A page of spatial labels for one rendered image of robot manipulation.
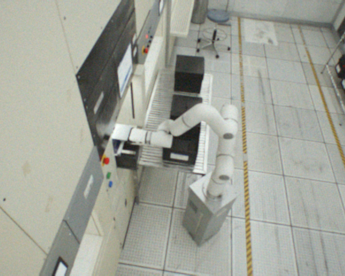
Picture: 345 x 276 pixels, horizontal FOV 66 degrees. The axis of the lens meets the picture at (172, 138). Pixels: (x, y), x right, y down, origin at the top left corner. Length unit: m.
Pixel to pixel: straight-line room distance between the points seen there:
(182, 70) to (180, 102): 0.32
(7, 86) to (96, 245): 1.30
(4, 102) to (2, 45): 0.12
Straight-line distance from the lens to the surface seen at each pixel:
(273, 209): 3.07
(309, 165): 3.58
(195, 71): 2.63
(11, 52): 0.72
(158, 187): 2.93
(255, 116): 3.84
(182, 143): 2.29
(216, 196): 2.06
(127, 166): 1.81
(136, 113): 2.17
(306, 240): 3.07
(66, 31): 0.95
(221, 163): 1.72
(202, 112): 1.41
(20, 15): 0.75
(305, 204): 3.25
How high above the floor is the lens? 2.55
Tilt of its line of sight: 50 degrees down
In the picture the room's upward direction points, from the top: 5 degrees clockwise
